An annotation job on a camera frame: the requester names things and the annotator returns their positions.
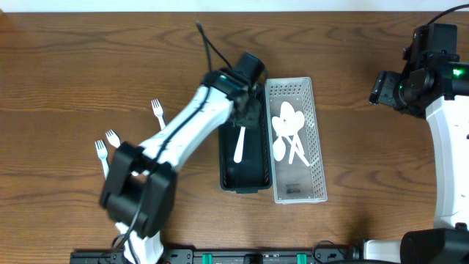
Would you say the white plastic spoon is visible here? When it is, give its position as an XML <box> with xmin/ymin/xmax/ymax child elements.
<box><xmin>233</xmin><ymin>126</ymin><xmax>245</xmax><ymax>164</ymax></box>
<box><xmin>272</xmin><ymin>117</ymin><xmax>310</xmax><ymax>166</ymax></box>
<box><xmin>280</xmin><ymin>101</ymin><xmax>296</xmax><ymax>135</ymax></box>
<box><xmin>288</xmin><ymin>111</ymin><xmax>305</xmax><ymax>155</ymax></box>
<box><xmin>273</xmin><ymin>135</ymin><xmax>286</xmax><ymax>161</ymax></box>

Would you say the white plastic fork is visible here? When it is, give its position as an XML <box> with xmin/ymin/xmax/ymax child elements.
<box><xmin>151</xmin><ymin>98</ymin><xmax>166</xmax><ymax>130</ymax></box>
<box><xmin>106</xmin><ymin>130</ymin><xmax>121</xmax><ymax>148</ymax></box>
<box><xmin>95</xmin><ymin>140</ymin><xmax>109</xmax><ymax>177</ymax></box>

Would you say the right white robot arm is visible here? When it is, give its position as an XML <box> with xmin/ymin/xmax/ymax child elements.
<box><xmin>363</xmin><ymin>62</ymin><xmax>468</xmax><ymax>263</ymax></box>

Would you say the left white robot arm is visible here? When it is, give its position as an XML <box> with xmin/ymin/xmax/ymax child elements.
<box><xmin>99</xmin><ymin>68</ymin><xmax>262</xmax><ymax>263</ymax></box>

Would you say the dark green plastic basket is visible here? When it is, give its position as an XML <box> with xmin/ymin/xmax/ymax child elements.
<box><xmin>218</xmin><ymin>85</ymin><xmax>272</xmax><ymax>194</ymax></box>

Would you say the clear plastic basket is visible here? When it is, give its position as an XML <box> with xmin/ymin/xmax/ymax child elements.
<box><xmin>265</xmin><ymin>77</ymin><xmax>328</xmax><ymax>204</ymax></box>

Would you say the left black cable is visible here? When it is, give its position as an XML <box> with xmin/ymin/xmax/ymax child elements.
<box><xmin>109</xmin><ymin>21</ymin><xmax>234</xmax><ymax>264</ymax></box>

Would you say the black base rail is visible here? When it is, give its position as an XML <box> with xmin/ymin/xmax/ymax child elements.
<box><xmin>70</xmin><ymin>241</ymin><xmax>363</xmax><ymax>264</ymax></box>

